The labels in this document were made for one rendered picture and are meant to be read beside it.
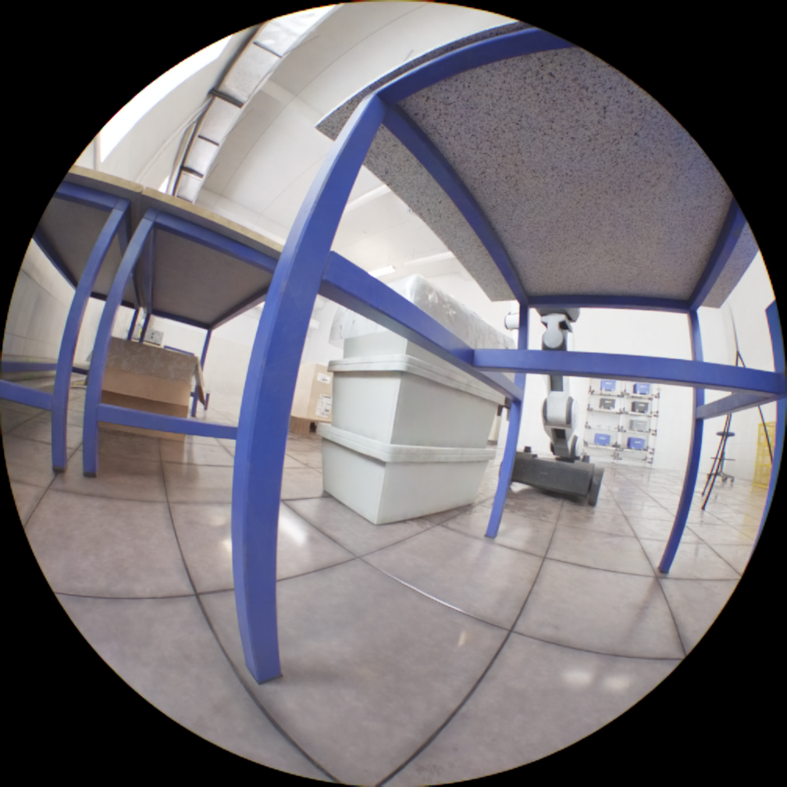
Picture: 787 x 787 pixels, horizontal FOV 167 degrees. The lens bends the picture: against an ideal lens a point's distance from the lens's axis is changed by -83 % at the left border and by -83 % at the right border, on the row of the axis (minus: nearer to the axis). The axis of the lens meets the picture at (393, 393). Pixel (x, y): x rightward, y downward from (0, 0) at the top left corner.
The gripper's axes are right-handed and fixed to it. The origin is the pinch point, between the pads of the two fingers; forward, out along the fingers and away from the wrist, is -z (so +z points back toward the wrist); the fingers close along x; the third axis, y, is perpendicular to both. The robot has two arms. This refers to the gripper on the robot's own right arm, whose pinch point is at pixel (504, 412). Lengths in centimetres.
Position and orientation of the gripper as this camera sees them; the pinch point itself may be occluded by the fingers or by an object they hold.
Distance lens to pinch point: 135.6
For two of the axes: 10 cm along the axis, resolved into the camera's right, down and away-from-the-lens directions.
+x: -7.3, -3.0, -6.1
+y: 6.3, 0.5, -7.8
